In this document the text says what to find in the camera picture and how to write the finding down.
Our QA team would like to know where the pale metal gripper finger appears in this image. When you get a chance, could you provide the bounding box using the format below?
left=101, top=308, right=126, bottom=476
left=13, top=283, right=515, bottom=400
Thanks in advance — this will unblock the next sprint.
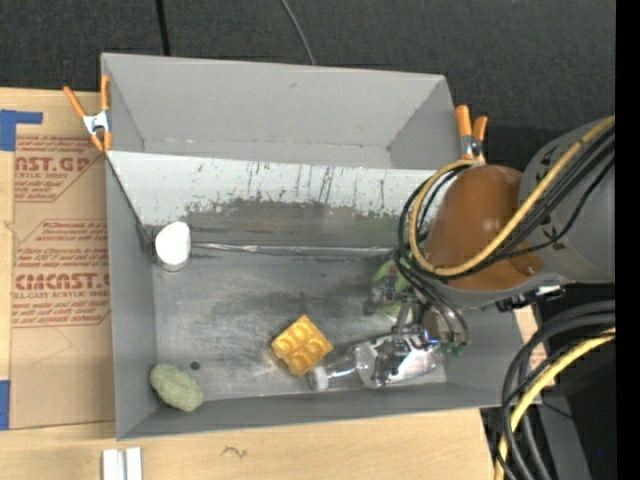
left=373, top=335, right=431, bottom=377
left=367, top=281, right=419, bottom=320

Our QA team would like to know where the light green round fruit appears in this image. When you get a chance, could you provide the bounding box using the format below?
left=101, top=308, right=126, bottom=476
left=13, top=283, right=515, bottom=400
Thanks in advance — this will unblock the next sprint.
left=372, top=257, right=417, bottom=320

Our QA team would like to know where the clear plastic bottle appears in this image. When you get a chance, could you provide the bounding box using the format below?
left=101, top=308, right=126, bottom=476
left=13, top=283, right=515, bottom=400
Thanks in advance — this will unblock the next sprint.
left=306, top=332, right=446, bottom=392

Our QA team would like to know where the yellow toy brick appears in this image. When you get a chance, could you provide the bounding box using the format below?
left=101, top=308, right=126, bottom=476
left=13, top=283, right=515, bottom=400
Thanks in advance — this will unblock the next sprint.
left=270, top=314, right=335, bottom=379

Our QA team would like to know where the grey metal bin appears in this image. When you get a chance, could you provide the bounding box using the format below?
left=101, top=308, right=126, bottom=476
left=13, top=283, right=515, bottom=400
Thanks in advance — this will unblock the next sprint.
left=99, top=51, right=544, bottom=442

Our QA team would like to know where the pale green lumpy sponge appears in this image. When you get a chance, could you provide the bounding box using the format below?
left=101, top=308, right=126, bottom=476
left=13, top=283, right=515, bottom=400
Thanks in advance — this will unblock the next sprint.
left=148, top=362, right=205, bottom=413

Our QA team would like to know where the white cup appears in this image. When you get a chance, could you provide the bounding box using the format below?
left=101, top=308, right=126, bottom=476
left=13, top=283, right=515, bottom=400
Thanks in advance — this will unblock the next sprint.
left=153, top=221, right=192, bottom=270

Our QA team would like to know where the brown cardboard board red print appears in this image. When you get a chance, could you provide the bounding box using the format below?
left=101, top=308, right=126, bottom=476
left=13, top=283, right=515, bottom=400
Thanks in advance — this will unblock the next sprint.
left=0, top=86, right=119, bottom=432

